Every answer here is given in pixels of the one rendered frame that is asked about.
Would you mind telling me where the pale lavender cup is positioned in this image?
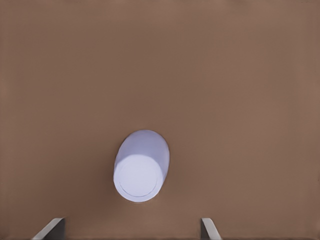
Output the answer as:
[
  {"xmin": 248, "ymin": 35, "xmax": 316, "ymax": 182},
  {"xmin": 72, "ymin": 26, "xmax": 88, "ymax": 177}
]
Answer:
[{"xmin": 113, "ymin": 129, "xmax": 170, "ymax": 203}]

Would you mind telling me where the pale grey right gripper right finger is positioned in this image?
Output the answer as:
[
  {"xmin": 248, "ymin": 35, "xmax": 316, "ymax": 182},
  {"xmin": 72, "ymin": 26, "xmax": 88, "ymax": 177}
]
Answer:
[{"xmin": 200, "ymin": 217, "xmax": 222, "ymax": 240}]

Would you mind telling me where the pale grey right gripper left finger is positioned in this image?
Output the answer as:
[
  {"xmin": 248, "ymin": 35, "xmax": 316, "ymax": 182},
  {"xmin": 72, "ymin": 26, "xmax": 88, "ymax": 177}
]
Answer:
[{"xmin": 31, "ymin": 217, "xmax": 66, "ymax": 240}]

